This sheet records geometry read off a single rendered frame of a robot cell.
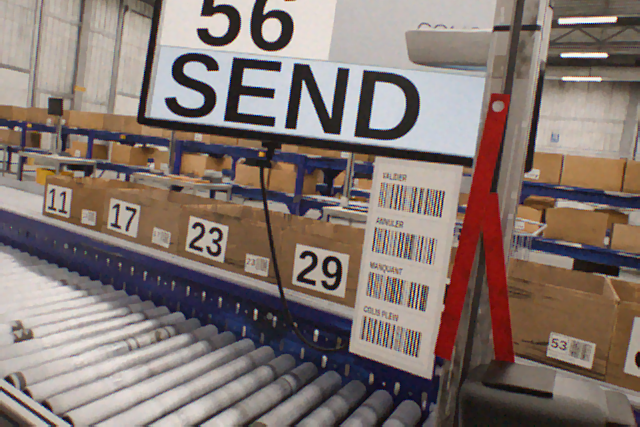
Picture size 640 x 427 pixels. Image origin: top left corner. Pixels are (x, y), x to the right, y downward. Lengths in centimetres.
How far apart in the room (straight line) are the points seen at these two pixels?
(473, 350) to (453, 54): 31
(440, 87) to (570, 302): 61
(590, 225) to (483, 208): 488
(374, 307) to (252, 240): 87
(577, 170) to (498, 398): 521
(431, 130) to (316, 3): 21
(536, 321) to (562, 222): 428
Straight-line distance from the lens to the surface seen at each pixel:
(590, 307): 103
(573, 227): 528
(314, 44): 56
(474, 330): 44
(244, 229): 130
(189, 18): 62
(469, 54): 53
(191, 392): 102
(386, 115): 53
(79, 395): 102
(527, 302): 103
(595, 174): 554
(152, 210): 158
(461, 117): 53
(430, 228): 42
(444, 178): 42
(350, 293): 114
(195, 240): 144
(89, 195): 186
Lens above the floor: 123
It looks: 3 degrees down
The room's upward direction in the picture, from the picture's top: 8 degrees clockwise
